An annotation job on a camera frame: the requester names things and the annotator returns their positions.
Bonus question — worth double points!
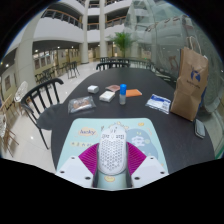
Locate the green potted plant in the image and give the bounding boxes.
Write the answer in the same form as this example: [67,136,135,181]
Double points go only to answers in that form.
[109,31,136,58]

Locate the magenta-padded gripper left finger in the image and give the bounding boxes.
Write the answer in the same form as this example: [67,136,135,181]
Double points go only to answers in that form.
[54,142,100,189]

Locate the black spindle-back chair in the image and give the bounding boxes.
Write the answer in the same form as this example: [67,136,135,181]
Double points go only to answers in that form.
[20,77,65,150]

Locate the brown paper bag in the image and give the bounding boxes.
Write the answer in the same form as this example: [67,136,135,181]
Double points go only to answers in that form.
[170,35,210,122]

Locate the white blue tissue pack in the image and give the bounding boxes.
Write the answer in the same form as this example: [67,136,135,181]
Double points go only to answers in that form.
[145,93,172,115]

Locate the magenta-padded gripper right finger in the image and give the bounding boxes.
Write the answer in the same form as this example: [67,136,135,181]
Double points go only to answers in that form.
[125,141,170,189]

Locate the white perforated computer mouse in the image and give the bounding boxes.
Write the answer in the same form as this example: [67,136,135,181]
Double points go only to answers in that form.
[96,122,128,177]

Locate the pink flat packet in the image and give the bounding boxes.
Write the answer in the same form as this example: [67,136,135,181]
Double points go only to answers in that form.
[105,84,121,93]

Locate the orange flat packet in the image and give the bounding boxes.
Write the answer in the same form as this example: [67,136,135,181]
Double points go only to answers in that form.
[125,88,143,98]

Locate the dark stool group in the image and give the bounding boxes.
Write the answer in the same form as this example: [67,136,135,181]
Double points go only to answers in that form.
[65,60,81,80]

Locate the white lattice chair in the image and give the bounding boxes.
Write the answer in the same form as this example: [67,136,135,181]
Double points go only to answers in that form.
[0,94,18,158]
[13,80,30,104]

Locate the small white box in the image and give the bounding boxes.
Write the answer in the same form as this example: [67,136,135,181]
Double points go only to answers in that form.
[87,84,100,95]

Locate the light teal printed mouse pad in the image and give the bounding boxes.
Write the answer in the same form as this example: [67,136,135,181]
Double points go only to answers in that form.
[54,117,169,192]

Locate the white rectangular box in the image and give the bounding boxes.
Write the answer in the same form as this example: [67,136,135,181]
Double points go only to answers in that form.
[98,90,116,103]

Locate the blue-capped small bottle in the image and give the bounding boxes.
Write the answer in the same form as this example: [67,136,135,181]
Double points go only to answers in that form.
[118,83,128,106]

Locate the black chair group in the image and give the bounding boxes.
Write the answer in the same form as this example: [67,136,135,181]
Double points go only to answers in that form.
[95,57,153,72]

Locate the clear plastic snack bag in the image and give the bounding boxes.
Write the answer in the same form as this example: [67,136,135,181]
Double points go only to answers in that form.
[67,95,97,115]

